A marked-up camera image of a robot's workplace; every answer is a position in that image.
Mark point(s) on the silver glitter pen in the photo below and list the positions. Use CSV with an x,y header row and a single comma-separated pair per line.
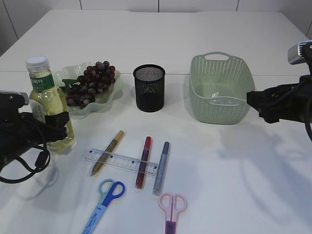
x,y
161,170

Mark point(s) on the gold glitter pen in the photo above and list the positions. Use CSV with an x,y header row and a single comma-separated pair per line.
x,y
110,148

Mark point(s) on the black mesh pen cup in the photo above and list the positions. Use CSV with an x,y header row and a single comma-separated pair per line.
x,y
149,87

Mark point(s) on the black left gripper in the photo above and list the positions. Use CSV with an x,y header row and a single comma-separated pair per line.
x,y
20,135

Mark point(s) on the clear plastic ruler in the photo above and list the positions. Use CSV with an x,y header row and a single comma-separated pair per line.
x,y
120,161

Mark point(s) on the green woven plastic basket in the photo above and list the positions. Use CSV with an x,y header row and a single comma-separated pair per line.
x,y
230,77

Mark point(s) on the blue scissors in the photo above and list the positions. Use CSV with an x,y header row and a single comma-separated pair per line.
x,y
106,189

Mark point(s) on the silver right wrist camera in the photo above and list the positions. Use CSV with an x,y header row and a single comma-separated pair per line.
x,y
296,54

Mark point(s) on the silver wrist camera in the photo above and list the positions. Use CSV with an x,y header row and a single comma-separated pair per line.
x,y
296,54
11,102

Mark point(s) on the red glitter pen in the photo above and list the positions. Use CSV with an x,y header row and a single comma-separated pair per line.
x,y
142,166

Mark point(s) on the purple artificial grape bunch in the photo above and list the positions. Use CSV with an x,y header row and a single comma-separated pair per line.
x,y
95,81

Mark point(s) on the pink scissors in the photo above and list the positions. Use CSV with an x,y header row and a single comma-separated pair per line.
x,y
172,211

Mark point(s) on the yellow tea bottle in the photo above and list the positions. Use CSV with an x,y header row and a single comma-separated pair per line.
x,y
46,99

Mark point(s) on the green wavy plastic plate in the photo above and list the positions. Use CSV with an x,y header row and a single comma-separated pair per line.
x,y
102,103

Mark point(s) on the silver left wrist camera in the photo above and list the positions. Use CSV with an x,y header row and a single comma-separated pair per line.
x,y
11,102

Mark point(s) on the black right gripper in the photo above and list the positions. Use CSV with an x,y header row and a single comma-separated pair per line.
x,y
285,101

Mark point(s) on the clear plastic sheet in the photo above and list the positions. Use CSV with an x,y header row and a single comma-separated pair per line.
x,y
215,95

